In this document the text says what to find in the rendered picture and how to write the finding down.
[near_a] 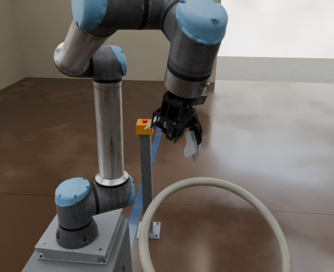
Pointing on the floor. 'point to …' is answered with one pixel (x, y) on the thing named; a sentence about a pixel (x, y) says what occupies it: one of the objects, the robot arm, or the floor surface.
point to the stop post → (146, 174)
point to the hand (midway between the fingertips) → (173, 143)
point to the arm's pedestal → (119, 248)
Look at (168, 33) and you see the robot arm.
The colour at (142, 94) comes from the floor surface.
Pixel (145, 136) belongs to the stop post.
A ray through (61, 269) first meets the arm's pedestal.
